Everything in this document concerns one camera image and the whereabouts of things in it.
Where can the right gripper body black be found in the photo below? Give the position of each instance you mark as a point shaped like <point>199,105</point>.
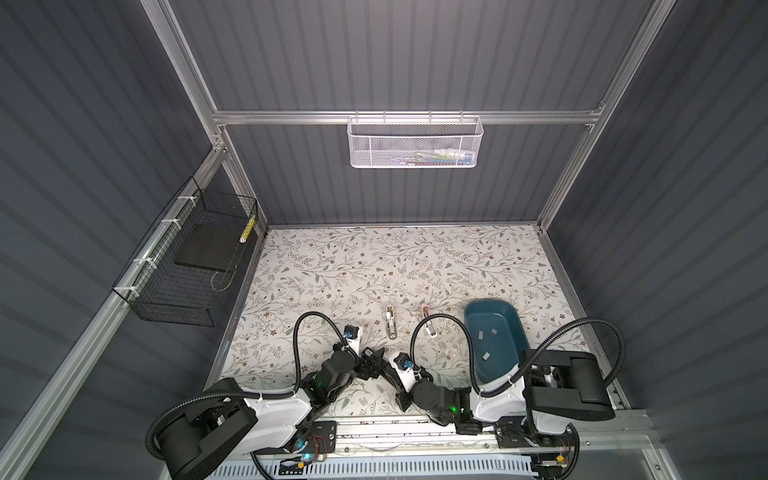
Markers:
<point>403,399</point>

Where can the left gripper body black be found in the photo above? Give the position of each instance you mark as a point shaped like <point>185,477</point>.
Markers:
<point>363,372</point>

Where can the beige mini stapler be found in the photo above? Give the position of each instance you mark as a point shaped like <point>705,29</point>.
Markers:
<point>391,328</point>

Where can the pink mini stapler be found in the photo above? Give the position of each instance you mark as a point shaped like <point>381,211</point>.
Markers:
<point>428,325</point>

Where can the black long stapler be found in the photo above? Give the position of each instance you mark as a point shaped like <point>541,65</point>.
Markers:
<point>388,372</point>

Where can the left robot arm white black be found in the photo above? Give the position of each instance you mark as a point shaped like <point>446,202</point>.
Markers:
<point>196,436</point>

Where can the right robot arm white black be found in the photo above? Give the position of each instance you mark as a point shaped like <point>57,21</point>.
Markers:
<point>561,386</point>

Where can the teal plastic tray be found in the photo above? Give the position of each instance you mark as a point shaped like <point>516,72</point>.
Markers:
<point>505,347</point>

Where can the yellow marker in basket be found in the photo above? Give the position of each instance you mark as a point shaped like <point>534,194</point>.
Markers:
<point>247,230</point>

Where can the black pad in basket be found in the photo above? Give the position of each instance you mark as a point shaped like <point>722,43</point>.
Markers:
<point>210,247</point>

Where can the pens in white basket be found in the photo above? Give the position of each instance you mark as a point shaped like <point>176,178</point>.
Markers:
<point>450,156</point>

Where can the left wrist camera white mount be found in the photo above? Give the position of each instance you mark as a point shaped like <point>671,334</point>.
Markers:
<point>352,335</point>

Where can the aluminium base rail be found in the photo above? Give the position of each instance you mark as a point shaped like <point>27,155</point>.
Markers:
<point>416,435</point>

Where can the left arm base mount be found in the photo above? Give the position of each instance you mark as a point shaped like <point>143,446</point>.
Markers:
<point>313,440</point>

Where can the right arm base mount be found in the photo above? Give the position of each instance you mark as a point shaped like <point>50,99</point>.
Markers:
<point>515,432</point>

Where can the white slotted cable duct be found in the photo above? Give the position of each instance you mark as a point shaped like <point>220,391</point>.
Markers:
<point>465,466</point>

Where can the black wire basket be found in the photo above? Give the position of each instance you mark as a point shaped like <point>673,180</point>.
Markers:
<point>158,290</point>

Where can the white wire mesh basket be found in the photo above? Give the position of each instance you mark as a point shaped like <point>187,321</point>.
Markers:
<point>370,143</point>

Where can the aluminium horizontal back rail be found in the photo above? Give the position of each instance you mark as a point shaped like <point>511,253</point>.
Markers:
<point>316,117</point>

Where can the aluminium corner post left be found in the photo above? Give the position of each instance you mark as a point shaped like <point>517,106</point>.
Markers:
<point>169,32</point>

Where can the aluminium corner post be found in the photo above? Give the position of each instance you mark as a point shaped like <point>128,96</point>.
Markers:
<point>644,38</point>
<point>169,32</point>

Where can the aluminium corner post right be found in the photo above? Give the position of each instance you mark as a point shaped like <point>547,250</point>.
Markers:
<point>644,38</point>

